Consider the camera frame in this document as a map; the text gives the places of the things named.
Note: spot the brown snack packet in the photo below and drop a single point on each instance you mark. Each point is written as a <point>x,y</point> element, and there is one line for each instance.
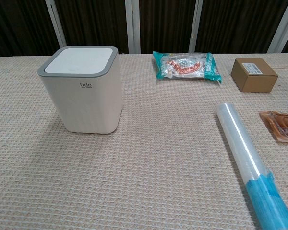
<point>282,127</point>

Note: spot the white fence post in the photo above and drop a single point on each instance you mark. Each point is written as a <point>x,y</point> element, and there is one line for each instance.
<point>193,25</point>
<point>55,24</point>
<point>284,26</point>
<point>132,26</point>

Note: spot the beige woven tablecloth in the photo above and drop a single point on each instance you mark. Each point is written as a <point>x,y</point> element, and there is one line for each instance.
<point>134,167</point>

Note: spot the teal clear snack packet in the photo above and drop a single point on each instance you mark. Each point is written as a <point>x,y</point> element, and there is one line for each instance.
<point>186,67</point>

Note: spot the small brown cardboard box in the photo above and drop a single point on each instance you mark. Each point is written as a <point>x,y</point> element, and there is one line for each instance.
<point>253,77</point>

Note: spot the white desktop trash bin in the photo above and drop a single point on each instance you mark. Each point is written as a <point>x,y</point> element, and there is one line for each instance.
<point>81,95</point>

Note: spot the clear plastic wrap roll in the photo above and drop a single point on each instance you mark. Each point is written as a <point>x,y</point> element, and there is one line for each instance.
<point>249,153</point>

